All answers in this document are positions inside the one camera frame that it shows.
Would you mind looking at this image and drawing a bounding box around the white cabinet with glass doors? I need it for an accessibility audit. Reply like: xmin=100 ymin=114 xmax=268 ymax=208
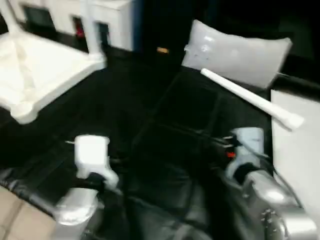
xmin=14 ymin=0 xmax=136 ymax=53

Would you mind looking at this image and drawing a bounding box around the black cabinet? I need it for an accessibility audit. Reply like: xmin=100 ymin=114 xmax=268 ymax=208
xmin=134 ymin=0 xmax=198 ymax=66

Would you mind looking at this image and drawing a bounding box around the white flat board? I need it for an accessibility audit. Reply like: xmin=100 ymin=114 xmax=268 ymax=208
xmin=270 ymin=89 xmax=320 ymax=216

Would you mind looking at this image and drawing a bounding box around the white plastic table top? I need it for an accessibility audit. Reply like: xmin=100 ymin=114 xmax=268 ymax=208
xmin=0 ymin=30 xmax=108 ymax=126

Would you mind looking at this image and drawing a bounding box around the black work mat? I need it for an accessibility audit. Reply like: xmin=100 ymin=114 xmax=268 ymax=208
xmin=0 ymin=22 xmax=320 ymax=240

